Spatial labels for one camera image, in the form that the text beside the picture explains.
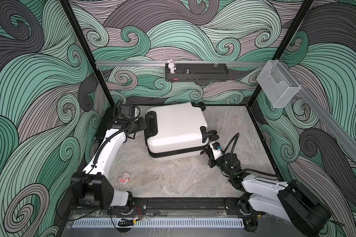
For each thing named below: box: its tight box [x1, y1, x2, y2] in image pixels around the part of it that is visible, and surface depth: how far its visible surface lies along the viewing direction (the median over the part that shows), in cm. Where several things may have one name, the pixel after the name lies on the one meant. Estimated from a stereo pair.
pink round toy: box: [119, 172, 131, 185], surface depth 81 cm
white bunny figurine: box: [167, 58, 177, 74], surface depth 90 cm
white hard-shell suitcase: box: [144, 101, 220, 161], surface depth 82 cm
